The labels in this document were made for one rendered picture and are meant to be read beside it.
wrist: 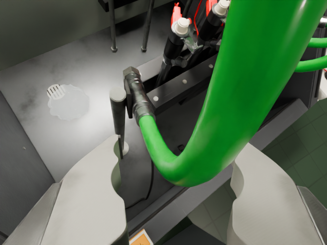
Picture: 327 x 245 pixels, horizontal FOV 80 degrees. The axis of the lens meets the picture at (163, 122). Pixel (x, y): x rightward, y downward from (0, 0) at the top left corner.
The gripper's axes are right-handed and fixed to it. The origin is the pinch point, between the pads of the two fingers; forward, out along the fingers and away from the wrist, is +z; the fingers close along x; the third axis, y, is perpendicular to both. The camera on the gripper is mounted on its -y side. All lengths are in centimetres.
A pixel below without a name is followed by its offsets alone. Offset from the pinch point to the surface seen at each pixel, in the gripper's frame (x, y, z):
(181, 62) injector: 1.6, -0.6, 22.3
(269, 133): 23.8, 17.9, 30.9
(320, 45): 21.8, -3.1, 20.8
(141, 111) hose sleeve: -2.8, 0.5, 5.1
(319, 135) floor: 128, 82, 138
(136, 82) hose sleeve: -3.8, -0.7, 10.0
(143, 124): -2.5, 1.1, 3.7
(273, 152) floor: 82, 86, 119
